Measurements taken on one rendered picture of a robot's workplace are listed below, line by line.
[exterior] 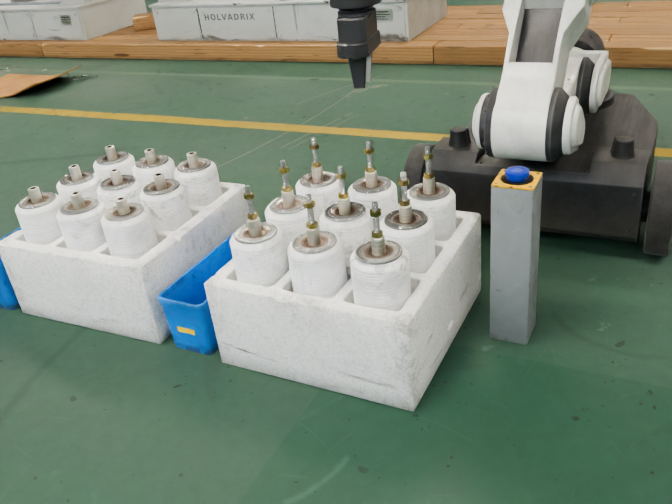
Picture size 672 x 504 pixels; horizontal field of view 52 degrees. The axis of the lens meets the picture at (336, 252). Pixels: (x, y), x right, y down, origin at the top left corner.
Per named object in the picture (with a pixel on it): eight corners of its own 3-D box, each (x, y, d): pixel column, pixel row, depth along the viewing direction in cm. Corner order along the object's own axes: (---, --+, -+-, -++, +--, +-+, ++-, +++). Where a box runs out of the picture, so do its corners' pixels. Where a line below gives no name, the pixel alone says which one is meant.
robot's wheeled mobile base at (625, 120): (487, 133, 213) (488, 23, 197) (671, 144, 191) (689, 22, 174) (417, 226, 164) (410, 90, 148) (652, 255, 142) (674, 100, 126)
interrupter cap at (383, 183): (361, 198, 129) (360, 195, 129) (347, 184, 135) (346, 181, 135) (397, 189, 131) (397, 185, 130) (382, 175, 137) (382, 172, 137)
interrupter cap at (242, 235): (278, 223, 123) (278, 219, 123) (276, 243, 117) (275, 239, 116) (237, 227, 124) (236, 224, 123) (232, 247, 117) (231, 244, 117)
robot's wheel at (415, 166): (429, 203, 180) (426, 131, 171) (447, 205, 178) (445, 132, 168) (402, 238, 165) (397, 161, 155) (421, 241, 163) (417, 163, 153)
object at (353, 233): (388, 289, 133) (381, 205, 125) (361, 314, 127) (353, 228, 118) (347, 278, 138) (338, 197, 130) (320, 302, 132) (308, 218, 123)
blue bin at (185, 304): (249, 272, 159) (240, 226, 153) (290, 279, 154) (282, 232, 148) (167, 347, 136) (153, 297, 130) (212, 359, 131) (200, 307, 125)
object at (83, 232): (101, 267, 153) (78, 194, 144) (135, 273, 149) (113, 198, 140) (71, 290, 146) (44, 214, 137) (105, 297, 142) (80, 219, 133)
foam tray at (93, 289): (134, 233, 183) (117, 171, 174) (259, 251, 167) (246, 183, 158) (22, 313, 153) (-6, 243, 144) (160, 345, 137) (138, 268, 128)
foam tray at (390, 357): (317, 262, 159) (307, 192, 150) (481, 290, 142) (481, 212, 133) (221, 363, 130) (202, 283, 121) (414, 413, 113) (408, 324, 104)
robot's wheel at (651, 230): (648, 227, 158) (659, 145, 148) (672, 229, 155) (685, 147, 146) (639, 270, 142) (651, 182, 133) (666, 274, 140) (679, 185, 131)
